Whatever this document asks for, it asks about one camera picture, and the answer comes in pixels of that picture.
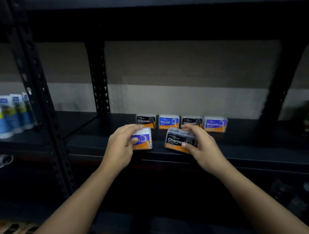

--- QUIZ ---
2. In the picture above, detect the person's right hand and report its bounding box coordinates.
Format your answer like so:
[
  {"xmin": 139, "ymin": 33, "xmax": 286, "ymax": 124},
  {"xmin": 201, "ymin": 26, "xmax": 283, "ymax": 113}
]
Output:
[{"xmin": 181, "ymin": 124, "xmax": 232, "ymax": 178}]

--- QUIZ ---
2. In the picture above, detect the person's left hand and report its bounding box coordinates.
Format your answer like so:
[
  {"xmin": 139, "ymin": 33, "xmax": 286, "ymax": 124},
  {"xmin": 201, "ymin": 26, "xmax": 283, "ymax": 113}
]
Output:
[{"xmin": 100, "ymin": 123, "xmax": 145, "ymax": 175}]

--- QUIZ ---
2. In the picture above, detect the dark metal shelf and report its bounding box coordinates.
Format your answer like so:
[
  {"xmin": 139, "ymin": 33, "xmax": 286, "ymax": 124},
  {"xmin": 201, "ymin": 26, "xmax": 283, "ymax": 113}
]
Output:
[{"xmin": 0, "ymin": 0, "xmax": 309, "ymax": 234}]

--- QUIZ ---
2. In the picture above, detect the blue label dental floss box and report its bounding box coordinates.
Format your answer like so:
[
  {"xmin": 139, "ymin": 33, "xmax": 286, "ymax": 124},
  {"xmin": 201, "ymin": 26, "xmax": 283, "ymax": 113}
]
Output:
[
  {"xmin": 158, "ymin": 114, "xmax": 180, "ymax": 130},
  {"xmin": 130, "ymin": 127, "xmax": 153, "ymax": 150},
  {"xmin": 203, "ymin": 116, "xmax": 228, "ymax": 133}
]

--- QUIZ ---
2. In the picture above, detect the black label dental floss box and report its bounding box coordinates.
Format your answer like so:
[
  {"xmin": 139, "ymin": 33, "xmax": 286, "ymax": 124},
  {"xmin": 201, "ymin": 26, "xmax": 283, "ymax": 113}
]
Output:
[
  {"xmin": 136, "ymin": 114, "xmax": 157, "ymax": 129},
  {"xmin": 164, "ymin": 127, "xmax": 198, "ymax": 154},
  {"xmin": 181, "ymin": 116, "xmax": 203, "ymax": 128}
]

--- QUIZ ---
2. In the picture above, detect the person's left forearm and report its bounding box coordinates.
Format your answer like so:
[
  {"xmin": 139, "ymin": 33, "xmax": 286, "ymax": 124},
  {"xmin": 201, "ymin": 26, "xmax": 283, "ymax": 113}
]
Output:
[{"xmin": 35, "ymin": 165, "xmax": 124, "ymax": 234}]

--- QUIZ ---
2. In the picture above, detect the person's right forearm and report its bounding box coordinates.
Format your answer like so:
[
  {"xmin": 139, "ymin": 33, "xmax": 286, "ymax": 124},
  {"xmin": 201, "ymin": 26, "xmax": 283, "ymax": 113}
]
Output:
[{"xmin": 217, "ymin": 166, "xmax": 309, "ymax": 234}]

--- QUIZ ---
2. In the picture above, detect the pack of clear plastic bottles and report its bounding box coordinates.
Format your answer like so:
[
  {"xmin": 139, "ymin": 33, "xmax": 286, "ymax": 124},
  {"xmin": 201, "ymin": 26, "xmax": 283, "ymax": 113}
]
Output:
[{"xmin": 269, "ymin": 178, "xmax": 309, "ymax": 217}]

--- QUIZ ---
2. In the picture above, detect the row of blue white tubes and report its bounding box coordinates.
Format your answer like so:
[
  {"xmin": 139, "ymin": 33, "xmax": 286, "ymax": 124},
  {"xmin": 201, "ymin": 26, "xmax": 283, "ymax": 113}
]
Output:
[{"xmin": 0, "ymin": 92, "xmax": 38, "ymax": 140}]

